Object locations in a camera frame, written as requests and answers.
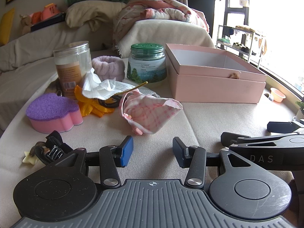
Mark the white paper tissue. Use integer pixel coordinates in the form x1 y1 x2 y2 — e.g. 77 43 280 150
82 68 139 100

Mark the black hair claw clip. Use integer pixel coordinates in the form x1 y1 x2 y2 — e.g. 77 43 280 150
29 130 73 165

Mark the lilac fluffy scrunchie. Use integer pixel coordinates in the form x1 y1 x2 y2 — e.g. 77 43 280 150
92 56 125 81

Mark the green lid glass jar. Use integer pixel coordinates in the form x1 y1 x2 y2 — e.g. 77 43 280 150
127 43 167 83

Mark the pink pig plush toy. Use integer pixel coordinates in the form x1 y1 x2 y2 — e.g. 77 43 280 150
30 3 61 24

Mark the metal shoe rack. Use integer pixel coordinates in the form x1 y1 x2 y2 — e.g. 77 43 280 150
215 25 267 68

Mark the pink cardboard box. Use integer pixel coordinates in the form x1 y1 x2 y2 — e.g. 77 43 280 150
165 44 266 104

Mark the purple pink heart sponge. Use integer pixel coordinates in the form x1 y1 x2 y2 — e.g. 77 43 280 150
26 93 83 133

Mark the beige covered sofa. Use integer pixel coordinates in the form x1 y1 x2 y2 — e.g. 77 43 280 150
1 20 214 131

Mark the brown fur tail keychain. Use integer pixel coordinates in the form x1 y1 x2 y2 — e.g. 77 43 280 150
44 78 63 96

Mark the orange fabric flower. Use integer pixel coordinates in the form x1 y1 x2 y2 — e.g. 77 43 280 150
74 85 114 117

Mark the brown bow on box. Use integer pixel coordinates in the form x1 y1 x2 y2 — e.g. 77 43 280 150
228 72 241 79

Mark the clear plastic powder jar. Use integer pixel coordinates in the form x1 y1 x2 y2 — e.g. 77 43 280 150
53 41 92 99

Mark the pink plaid drawstring pouch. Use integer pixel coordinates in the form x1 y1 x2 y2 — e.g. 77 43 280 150
119 89 183 135

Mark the floral pink blanket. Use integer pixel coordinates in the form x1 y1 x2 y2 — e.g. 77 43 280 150
113 0 210 44

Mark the cream star hair clip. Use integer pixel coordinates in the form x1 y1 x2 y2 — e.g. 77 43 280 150
22 151 39 165

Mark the yellow pillow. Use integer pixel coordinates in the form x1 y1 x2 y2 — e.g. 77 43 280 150
0 8 15 46

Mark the pink plastic bowl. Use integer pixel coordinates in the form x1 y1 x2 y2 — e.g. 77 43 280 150
270 87 286 103

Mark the beige pillow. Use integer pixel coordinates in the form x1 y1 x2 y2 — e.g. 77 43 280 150
65 0 126 32

